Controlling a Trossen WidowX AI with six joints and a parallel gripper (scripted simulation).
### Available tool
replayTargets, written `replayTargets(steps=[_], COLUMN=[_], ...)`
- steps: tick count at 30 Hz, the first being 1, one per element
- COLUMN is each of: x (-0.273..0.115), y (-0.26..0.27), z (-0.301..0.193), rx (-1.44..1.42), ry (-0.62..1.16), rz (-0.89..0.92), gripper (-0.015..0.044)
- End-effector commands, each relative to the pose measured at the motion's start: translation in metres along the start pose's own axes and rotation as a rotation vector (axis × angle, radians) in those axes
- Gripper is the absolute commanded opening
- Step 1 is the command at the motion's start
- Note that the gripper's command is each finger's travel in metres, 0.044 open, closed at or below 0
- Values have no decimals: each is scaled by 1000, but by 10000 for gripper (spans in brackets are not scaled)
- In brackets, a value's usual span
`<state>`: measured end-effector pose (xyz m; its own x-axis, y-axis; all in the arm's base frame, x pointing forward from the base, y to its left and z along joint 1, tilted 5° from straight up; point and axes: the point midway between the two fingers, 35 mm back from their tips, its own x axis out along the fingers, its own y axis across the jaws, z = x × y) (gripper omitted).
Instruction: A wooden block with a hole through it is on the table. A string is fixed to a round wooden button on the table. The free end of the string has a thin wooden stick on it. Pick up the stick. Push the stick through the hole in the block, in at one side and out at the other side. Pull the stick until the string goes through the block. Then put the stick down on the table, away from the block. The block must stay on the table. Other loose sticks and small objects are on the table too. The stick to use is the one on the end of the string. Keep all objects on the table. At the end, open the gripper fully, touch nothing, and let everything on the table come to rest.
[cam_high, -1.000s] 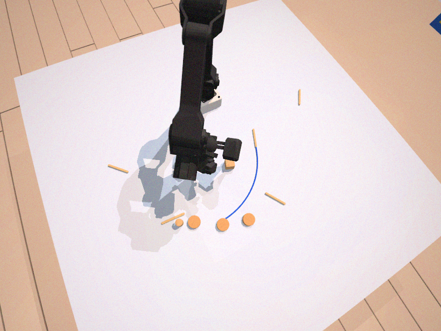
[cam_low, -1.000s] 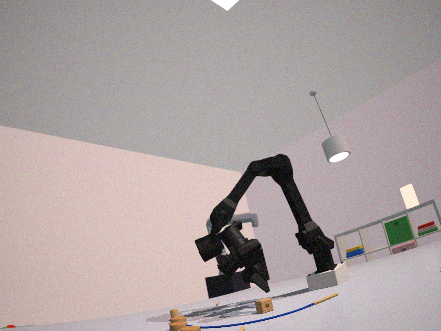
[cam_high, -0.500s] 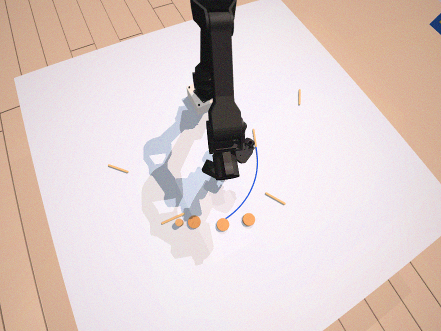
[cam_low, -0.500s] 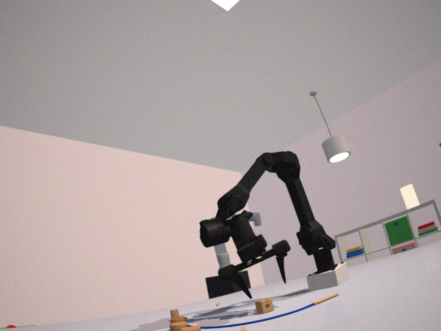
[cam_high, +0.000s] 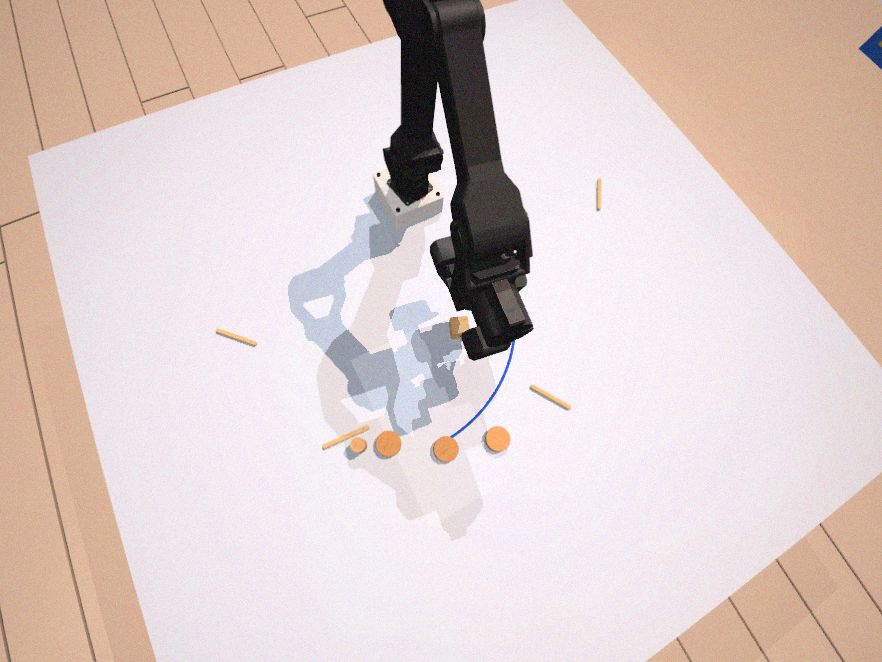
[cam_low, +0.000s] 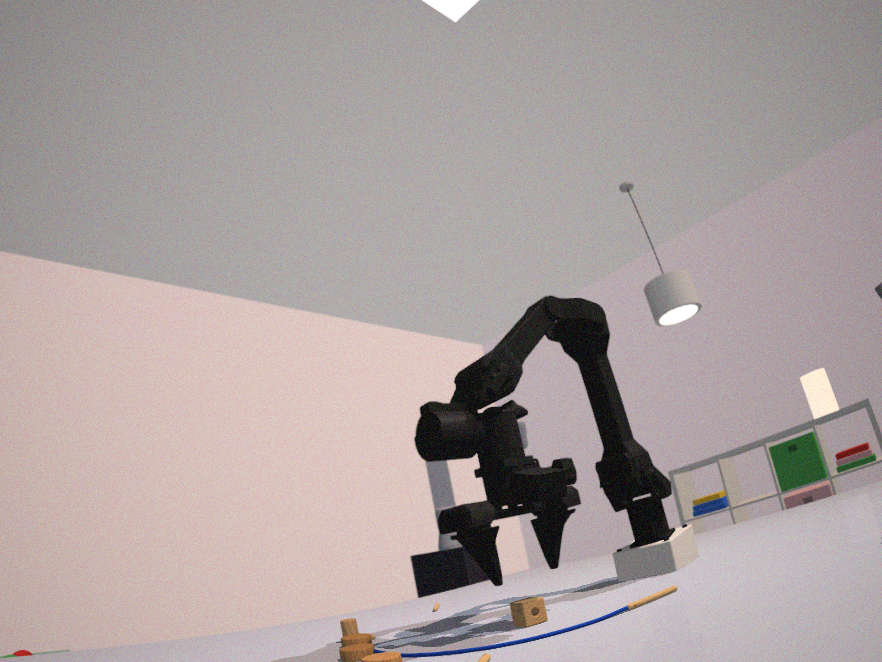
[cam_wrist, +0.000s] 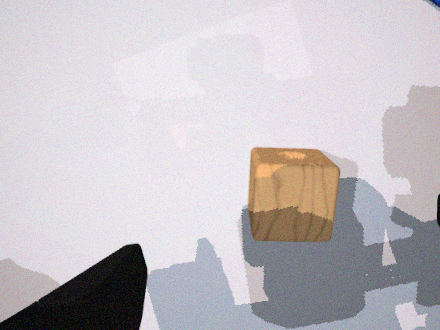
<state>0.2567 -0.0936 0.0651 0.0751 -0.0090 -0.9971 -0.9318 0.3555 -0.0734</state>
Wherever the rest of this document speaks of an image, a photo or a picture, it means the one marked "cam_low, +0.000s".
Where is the round wooden disc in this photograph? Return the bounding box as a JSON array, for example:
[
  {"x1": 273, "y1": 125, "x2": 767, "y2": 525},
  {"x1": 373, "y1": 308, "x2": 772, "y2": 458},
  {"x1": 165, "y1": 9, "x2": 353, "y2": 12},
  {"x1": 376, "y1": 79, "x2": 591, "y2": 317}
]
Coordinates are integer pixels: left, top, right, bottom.
[
  {"x1": 341, "y1": 633, "x2": 372, "y2": 647},
  {"x1": 361, "y1": 652, "x2": 402, "y2": 662}
]

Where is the light wooden block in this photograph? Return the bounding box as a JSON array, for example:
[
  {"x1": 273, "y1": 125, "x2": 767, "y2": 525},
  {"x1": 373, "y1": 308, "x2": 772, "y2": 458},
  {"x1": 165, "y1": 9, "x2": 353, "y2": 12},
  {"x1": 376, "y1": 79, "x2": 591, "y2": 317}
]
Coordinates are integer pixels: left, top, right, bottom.
[{"x1": 509, "y1": 597, "x2": 548, "y2": 628}]

